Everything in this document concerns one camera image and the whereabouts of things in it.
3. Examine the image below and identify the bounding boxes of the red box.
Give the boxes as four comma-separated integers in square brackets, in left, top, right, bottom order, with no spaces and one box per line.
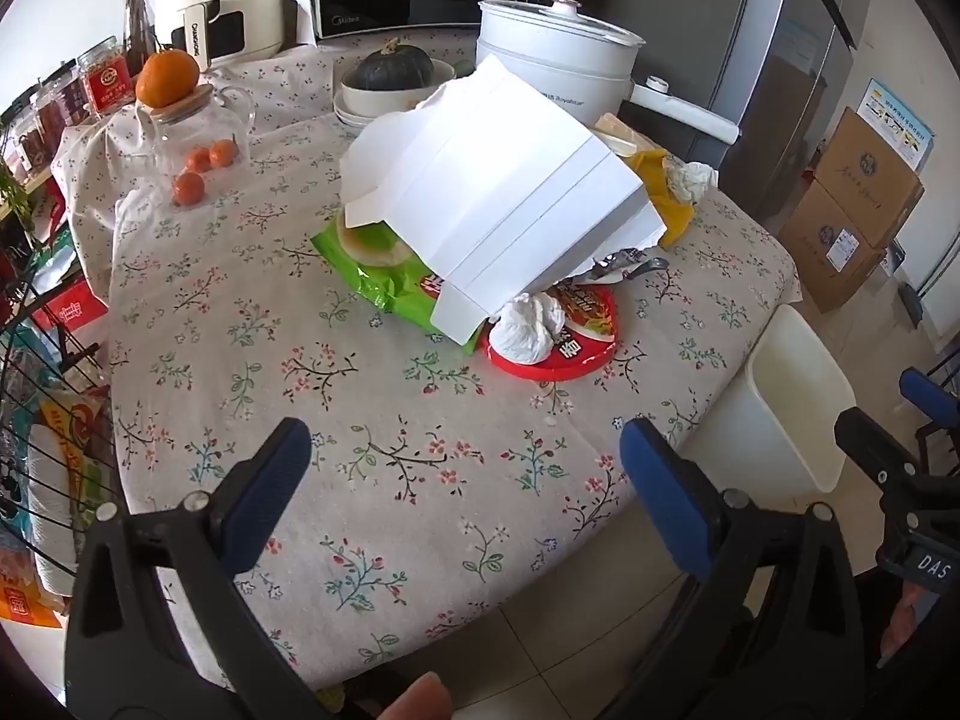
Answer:
[30,277,110,331]

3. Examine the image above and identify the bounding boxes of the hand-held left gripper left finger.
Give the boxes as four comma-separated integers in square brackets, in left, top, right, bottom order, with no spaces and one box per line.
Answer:
[64,417,353,720]

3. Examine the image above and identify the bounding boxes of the beige floral tablecloth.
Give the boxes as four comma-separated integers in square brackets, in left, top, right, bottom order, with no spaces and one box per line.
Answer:
[56,37,800,691]

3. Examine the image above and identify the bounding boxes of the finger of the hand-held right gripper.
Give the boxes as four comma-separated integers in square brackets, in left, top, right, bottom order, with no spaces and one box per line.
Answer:
[834,406,953,533]
[898,367,960,430]

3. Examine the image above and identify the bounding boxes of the wall notice sheet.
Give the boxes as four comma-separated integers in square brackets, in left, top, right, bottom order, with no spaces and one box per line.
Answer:
[859,79,937,170]

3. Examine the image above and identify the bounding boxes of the white tissue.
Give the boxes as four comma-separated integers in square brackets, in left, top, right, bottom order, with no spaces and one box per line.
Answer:
[495,291,572,365]
[664,161,721,205]

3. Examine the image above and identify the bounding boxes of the orange snack packet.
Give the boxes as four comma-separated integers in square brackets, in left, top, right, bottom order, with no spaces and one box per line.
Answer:
[0,547,68,629]

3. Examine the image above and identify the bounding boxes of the person's left hand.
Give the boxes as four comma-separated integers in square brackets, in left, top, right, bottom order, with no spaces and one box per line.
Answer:
[379,673,453,720]

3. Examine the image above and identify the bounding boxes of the wooden pitcher lid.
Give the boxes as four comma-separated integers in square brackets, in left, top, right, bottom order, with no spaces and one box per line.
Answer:
[137,84,215,122]

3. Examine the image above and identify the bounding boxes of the glass vase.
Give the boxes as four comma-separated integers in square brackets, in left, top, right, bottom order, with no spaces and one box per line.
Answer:
[122,0,158,77]

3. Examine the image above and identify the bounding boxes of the cream flower bowl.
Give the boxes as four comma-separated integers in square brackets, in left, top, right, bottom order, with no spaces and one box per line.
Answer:
[341,58,460,119]

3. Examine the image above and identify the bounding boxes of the white trash bin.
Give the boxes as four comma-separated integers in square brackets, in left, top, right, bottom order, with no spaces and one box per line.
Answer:
[679,305,857,512]

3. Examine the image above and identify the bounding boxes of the glass pitcher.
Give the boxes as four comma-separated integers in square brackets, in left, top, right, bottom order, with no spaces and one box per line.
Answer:
[139,86,257,192]

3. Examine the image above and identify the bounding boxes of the glass jar red label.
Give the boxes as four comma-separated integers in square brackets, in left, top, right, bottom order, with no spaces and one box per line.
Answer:
[77,37,130,117]

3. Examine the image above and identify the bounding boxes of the large orange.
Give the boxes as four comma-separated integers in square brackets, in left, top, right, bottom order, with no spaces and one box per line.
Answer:
[136,49,201,108]

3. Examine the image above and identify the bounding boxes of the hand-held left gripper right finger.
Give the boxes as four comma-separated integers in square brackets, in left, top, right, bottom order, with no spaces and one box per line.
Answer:
[600,417,865,720]

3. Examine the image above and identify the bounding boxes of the black wire rack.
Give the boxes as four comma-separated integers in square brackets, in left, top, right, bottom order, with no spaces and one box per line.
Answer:
[0,120,130,601]

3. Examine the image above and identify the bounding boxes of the white cardboard box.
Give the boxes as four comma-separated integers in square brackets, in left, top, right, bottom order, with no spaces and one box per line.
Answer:
[339,54,670,342]

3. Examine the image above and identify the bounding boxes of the beige paper bag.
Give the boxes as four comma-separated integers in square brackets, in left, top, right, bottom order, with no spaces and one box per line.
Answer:
[592,112,653,160]

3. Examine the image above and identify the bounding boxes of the yellow paper bag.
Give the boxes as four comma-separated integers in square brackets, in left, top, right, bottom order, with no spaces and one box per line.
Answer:
[626,148,695,248]

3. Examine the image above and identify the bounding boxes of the red round noodle lid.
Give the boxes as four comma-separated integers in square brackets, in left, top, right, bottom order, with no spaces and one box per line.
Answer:
[480,281,622,382]

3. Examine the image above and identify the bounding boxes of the green snack packet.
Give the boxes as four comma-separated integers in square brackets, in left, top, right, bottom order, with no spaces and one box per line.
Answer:
[311,210,485,355]

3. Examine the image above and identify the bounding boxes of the white pot lid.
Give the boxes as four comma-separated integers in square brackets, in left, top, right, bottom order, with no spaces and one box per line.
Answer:
[478,0,647,52]

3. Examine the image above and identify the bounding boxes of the glass jar dark contents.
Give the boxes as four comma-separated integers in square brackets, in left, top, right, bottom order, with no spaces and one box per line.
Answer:
[11,109,57,170]
[34,71,87,137]

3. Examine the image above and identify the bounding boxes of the white electric pot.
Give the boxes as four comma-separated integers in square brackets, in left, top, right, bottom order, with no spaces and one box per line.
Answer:
[477,0,740,145]

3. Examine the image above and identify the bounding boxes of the grey dustpan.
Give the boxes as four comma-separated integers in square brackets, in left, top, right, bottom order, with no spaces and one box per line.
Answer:
[889,240,929,329]

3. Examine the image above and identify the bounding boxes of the grey refrigerator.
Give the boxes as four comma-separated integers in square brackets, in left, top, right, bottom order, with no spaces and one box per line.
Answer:
[592,0,875,220]

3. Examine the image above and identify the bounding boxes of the dark green pumpkin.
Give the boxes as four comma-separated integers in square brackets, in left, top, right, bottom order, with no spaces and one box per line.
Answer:
[352,39,436,91]

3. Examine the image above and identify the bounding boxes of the brown cardboard box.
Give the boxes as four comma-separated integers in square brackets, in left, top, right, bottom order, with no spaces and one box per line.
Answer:
[814,106,925,248]
[778,180,886,314]

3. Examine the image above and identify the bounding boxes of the metal utensil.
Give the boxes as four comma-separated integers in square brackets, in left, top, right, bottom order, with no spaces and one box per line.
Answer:
[589,251,670,284]

